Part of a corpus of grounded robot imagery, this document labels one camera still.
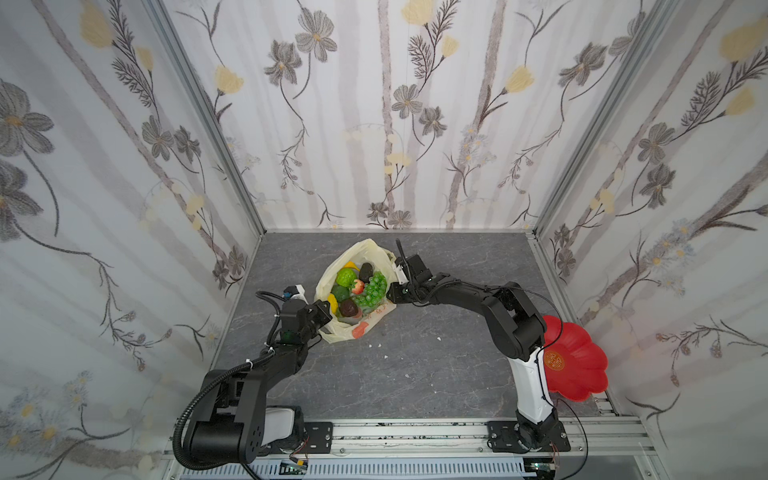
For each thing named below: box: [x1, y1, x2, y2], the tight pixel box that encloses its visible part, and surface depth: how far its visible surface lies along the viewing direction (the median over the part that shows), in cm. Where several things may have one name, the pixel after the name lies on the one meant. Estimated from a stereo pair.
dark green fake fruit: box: [331, 285, 350, 302], surface depth 99 cm
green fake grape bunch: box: [353, 271, 387, 312], surface depth 100 cm
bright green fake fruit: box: [336, 268, 357, 287], surface depth 101 cm
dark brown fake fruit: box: [339, 299, 358, 317], surface depth 96 cm
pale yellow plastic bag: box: [314, 239, 398, 344], surface depth 94 cm
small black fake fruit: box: [359, 262, 373, 283], surface depth 106 cm
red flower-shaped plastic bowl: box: [542, 315, 608, 402], surface depth 88 cm
